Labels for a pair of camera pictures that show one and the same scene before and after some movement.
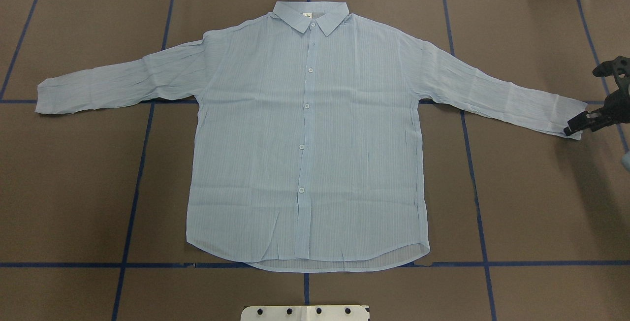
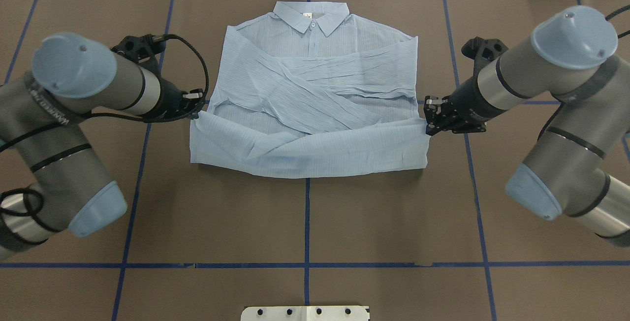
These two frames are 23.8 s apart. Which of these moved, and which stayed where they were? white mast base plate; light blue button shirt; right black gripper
Moved: light blue button shirt; right black gripper
Stayed: white mast base plate
